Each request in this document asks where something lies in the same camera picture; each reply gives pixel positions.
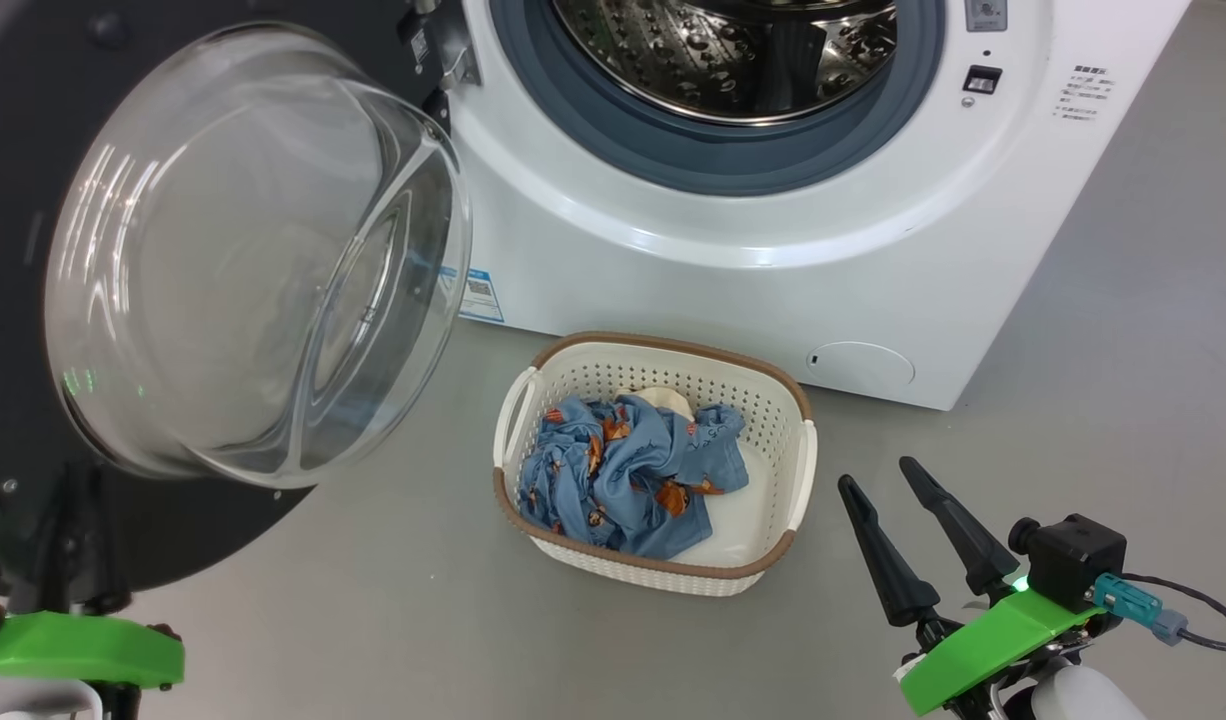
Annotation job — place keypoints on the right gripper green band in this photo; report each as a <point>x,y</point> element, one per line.
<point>983,650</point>

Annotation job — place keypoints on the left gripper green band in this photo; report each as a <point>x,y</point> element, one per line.
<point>83,648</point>

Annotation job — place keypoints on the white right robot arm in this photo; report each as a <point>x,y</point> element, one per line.
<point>1083,695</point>

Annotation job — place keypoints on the grey rubber door gasket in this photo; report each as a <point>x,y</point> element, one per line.
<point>713,155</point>

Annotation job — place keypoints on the blue energy label sticker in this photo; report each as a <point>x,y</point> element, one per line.
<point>481,295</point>

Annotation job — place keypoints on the perforated steel washer drum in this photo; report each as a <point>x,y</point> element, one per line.
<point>693,60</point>

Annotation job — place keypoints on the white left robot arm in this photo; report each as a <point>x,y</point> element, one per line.
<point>33,705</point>

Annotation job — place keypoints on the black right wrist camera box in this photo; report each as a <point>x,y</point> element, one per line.
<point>1073,555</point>

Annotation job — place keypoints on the white front-load washing machine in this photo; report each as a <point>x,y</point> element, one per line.
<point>733,290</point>

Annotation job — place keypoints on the black round glass washer door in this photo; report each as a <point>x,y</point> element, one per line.
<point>33,150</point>

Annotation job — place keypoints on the blue cartoon print garment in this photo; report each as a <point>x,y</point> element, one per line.
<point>623,480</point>

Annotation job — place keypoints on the cream white garment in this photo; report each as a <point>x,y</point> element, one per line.
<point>663,400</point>

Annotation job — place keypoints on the chrome door hinge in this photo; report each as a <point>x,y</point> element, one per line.
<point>453,60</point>

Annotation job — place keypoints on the grey warning sticker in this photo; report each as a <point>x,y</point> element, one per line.
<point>985,14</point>

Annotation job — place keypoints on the round drain filter cover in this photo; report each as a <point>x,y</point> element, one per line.
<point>861,365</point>

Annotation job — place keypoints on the white basket with brown rim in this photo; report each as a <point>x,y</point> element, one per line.
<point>773,470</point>

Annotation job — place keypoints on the black door latch socket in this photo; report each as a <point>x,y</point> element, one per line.
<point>982,80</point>

